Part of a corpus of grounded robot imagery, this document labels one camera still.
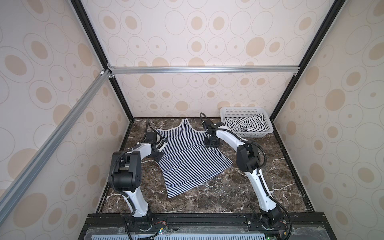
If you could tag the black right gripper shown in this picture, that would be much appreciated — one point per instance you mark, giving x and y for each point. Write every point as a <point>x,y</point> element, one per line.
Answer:
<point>211,141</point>

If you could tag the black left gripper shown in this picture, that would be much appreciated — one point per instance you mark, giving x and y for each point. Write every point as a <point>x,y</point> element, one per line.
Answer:
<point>159,156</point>

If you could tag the blue white striped tank top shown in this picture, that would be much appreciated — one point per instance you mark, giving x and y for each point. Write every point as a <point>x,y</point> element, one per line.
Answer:
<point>187,163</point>

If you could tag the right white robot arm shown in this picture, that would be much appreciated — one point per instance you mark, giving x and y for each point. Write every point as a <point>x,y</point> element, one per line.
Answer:
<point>250,159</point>

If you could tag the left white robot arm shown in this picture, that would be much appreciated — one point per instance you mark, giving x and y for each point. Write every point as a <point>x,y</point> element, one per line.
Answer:
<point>125,176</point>

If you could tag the striped tank top in basket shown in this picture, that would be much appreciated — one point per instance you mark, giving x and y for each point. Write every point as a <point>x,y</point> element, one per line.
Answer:
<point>247,124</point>

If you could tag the white plastic laundry basket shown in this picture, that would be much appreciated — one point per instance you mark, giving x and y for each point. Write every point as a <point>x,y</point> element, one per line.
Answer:
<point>240,112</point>

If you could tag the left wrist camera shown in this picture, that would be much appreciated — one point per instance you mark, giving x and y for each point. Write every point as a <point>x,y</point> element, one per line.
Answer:
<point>162,144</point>

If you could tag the back aluminium frame rail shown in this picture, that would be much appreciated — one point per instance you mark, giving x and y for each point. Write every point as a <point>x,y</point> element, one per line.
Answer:
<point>202,70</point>

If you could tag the aluminium frame rail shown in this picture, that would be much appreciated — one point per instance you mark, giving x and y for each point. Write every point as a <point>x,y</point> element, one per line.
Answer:
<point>34,167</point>
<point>202,70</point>

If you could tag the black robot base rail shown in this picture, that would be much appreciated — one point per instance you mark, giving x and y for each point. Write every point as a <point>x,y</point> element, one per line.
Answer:
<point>240,226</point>

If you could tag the left aluminium frame rail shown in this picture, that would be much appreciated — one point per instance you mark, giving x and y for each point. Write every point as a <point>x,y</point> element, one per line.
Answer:
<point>34,167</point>

